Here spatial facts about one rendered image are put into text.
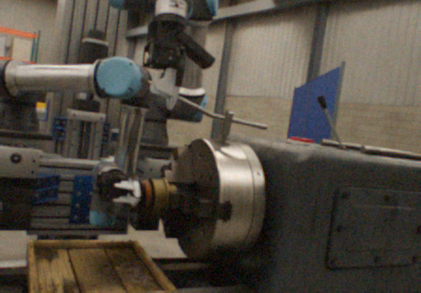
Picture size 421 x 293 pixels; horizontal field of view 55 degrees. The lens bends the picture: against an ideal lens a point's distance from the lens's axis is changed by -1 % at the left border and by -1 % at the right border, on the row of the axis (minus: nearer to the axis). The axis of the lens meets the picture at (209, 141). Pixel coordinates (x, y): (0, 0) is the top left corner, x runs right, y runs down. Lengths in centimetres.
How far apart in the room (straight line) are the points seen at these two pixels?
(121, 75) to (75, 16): 60
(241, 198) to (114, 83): 50
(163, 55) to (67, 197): 77
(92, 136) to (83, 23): 45
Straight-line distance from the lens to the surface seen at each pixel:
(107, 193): 109
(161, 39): 96
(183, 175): 108
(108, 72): 121
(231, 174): 97
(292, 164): 99
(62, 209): 157
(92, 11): 177
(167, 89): 95
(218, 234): 97
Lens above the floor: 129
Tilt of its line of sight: 3 degrees down
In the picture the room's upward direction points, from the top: 8 degrees clockwise
